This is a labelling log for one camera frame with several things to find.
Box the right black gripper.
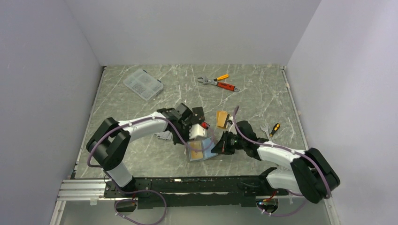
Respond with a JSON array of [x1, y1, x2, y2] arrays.
[[211, 131, 246, 155]]

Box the black card wallet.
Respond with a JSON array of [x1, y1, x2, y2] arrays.
[[191, 107, 205, 124]]

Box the grey card holder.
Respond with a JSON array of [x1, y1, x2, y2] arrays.
[[187, 137, 218, 162]]

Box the single gold credit card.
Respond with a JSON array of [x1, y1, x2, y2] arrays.
[[188, 141, 203, 153]]

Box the silver credit cards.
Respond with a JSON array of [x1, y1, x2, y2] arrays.
[[155, 131, 173, 140]]

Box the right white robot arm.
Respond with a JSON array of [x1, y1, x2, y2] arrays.
[[211, 120, 341, 203]]

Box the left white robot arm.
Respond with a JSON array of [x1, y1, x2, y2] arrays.
[[86, 103, 194, 197]]

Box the red adjustable wrench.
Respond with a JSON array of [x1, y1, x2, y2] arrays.
[[203, 81, 240, 92]]

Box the yellow black screwdriver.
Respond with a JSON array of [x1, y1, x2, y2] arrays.
[[269, 123, 280, 137]]

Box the clear plastic organizer box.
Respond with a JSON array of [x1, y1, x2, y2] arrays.
[[123, 69, 164, 101]]

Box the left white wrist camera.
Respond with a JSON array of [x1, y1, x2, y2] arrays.
[[189, 123, 207, 140]]

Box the orange handled pliers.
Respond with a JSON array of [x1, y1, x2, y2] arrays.
[[197, 74, 229, 85]]

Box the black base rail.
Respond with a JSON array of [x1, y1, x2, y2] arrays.
[[103, 175, 288, 209]]

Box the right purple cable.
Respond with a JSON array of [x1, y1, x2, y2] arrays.
[[232, 105, 332, 218]]

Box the purple cable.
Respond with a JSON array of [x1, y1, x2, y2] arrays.
[[87, 116, 217, 225], [232, 105, 332, 218]]

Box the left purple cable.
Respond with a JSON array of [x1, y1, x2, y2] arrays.
[[87, 116, 217, 225]]

